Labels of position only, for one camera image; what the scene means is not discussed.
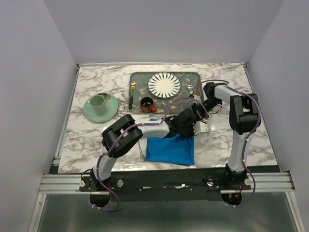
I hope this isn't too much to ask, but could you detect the green saucer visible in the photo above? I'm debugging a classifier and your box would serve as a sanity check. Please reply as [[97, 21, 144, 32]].
[[83, 92, 118, 123]]

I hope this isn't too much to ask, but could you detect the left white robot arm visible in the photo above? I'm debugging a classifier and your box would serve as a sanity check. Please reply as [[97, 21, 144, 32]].
[[90, 109, 198, 191]]

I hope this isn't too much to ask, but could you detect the silver spoon on tray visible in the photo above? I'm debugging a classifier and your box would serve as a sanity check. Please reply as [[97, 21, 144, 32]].
[[186, 84, 194, 91]]

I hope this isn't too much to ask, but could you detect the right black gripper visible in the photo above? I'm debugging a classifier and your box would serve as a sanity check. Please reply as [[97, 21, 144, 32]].
[[191, 98, 222, 125]]

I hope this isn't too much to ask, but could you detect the green floral serving tray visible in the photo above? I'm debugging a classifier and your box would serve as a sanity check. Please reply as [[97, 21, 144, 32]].
[[129, 71, 204, 114]]

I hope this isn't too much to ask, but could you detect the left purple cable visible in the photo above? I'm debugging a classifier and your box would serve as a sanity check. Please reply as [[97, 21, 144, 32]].
[[96, 97, 209, 212]]

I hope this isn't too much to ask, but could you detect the green cup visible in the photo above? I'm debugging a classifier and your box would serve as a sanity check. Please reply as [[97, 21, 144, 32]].
[[89, 95, 106, 115]]

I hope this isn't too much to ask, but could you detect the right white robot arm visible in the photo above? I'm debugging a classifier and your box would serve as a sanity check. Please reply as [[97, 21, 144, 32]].
[[192, 81, 261, 190]]

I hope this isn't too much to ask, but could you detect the orange black mug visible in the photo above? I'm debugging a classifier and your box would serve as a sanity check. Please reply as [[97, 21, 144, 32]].
[[140, 97, 156, 113]]

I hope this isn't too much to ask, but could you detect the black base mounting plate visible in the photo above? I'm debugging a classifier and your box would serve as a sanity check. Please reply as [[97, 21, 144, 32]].
[[79, 168, 251, 202]]

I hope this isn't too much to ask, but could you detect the blue cloth napkin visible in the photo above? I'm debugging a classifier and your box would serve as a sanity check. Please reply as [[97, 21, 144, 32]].
[[145, 134, 195, 166]]

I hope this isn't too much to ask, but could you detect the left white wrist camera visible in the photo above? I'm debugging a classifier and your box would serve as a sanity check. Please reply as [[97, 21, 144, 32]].
[[194, 121, 210, 136]]

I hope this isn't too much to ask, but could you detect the white blue striped plate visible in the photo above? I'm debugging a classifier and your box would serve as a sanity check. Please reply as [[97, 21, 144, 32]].
[[148, 72, 181, 99]]

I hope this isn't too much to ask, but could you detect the gold fork green handle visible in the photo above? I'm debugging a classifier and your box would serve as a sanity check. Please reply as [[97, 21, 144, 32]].
[[129, 81, 137, 109]]

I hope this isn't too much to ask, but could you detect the iridescent gold spoon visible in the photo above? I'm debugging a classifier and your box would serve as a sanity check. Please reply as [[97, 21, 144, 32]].
[[138, 142, 145, 163]]

